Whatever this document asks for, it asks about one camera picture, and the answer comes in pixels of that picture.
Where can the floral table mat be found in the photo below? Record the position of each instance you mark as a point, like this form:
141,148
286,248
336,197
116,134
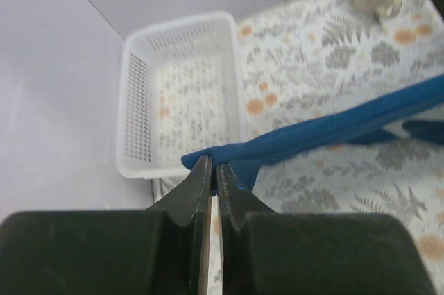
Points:
311,58

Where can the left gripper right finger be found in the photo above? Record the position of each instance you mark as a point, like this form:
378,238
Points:
266,252

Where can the white plastic basket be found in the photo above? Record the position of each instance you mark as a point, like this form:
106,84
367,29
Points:
181,90

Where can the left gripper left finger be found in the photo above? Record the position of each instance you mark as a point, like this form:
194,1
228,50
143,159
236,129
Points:
163,249

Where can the blue t shirt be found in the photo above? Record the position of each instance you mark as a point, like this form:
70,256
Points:
413,112

